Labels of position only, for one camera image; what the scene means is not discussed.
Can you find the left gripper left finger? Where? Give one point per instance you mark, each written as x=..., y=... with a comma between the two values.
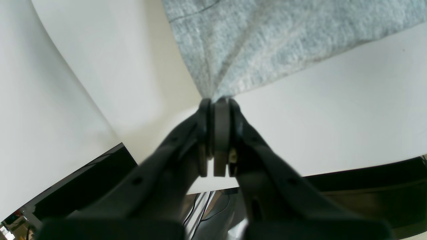
x=147, y=204

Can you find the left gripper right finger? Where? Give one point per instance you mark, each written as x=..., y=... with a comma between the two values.
x=282, y=205

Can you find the grey Hugging Face t-shirt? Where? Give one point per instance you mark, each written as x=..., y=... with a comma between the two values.
x=233, y=46

